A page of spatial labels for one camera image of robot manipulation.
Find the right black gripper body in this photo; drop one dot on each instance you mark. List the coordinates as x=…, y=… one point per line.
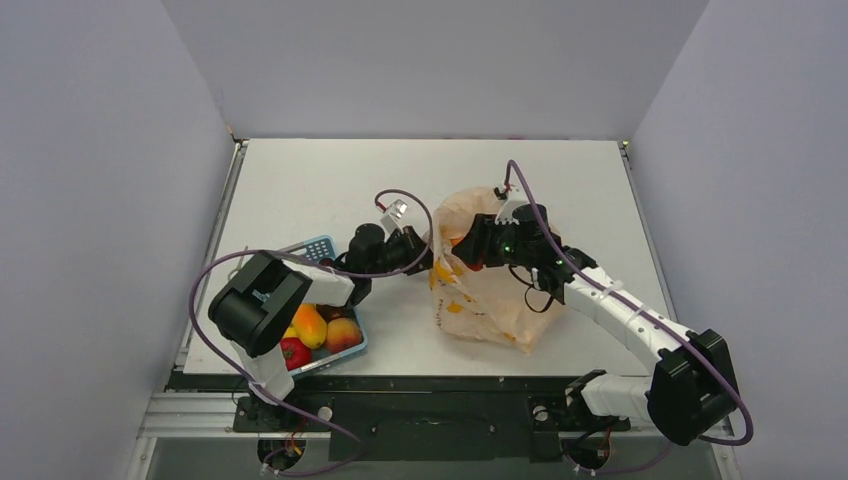
x=481, y=240

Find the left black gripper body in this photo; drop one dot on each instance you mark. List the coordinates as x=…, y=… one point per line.
x=401, y=252

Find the beige plastic bag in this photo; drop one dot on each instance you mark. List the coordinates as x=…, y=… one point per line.
x=487, y=305

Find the fake orange mango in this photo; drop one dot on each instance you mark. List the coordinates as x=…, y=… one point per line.
x=309, y=326

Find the fake brown kiwi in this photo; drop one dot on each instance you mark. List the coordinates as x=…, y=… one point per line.
x=329, y=313

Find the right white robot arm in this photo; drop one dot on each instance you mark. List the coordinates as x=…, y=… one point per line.
x=691, y=386

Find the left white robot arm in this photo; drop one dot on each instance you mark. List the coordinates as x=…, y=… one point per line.
x=260, y=302

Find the fake peach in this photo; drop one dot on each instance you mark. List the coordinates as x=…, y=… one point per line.
x=342, y=334

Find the red fake tomato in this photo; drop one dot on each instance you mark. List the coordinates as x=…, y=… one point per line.
x=296, y=354

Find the blue plastic basket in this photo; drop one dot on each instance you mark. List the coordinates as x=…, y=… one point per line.
x=323, y=359

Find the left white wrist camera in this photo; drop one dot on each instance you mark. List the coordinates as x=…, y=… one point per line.
x=392, y=215

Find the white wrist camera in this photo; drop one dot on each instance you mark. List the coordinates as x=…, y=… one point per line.
x=512, y=198
x=392, y=215

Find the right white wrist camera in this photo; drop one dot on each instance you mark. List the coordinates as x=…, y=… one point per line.
x=512, y=198

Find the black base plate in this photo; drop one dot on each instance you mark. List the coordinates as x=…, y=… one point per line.
x=416, y=418

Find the aluminium rail frame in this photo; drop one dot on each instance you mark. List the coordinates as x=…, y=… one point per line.
x=193, y=416

